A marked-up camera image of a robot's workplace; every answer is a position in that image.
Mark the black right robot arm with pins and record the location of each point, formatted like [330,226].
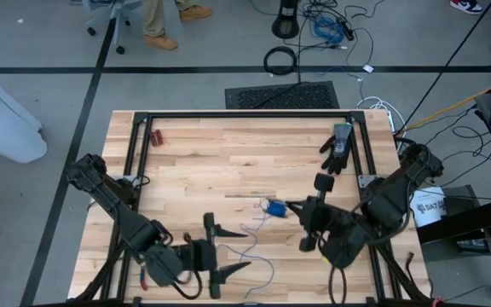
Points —
[388,204]

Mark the black floor mat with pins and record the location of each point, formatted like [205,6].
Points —
[281,96]

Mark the black power adapter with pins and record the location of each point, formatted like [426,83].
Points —
[348,30]

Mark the small red object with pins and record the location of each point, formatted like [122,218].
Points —
[157,137]

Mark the black equipment stand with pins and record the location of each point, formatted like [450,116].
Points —
[475,217]

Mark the black computer box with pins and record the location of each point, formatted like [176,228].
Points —
[463,200]

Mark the black floor stand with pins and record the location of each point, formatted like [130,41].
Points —
[286,21]

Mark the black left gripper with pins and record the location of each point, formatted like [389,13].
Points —
[198,256]

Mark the silver mounting bracket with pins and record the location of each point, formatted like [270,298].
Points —
[365,180]
[128,178]

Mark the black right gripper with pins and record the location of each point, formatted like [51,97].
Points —
[322,219]

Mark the person's sneaker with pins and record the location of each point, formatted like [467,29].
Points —
[466,5]

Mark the white paper label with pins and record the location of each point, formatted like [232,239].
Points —
[431,209]

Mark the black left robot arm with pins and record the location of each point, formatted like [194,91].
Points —
[122,209]

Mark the grey office chair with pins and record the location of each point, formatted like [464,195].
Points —
[115,10]

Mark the small white adapter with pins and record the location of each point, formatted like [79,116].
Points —
[367,68]

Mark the black work glove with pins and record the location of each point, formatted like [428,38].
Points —
[337,149]

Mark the person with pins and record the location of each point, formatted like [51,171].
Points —
[154,19]

